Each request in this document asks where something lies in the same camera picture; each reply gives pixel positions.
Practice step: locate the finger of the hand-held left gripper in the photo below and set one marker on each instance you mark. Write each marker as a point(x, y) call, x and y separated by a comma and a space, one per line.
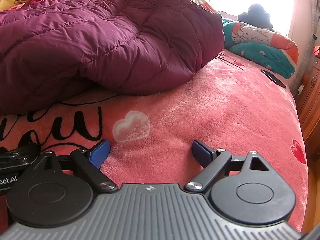
point(17, 155)

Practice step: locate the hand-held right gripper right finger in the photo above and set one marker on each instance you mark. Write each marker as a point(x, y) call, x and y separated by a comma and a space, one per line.
point(201, 153)

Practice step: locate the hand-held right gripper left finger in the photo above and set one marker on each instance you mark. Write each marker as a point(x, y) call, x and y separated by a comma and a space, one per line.
point(101, 152)

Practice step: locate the purple down jacket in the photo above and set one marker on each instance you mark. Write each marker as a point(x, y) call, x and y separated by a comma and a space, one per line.
point(100, 42)

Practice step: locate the pile of black clothes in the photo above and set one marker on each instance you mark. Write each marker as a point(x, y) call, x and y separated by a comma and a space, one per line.
point(255, 15)

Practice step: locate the black smartphone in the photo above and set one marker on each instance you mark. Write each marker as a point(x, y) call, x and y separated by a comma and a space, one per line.
point(273, 78)

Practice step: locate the wooden cabinet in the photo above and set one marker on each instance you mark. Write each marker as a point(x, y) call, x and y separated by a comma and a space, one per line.
point(310, 105)

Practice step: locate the rabbit print quilt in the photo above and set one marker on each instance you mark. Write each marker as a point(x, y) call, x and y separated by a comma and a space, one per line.
point(250, 33)

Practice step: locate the red box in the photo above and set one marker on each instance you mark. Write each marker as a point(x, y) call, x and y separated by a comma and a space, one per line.
point(317, 51)

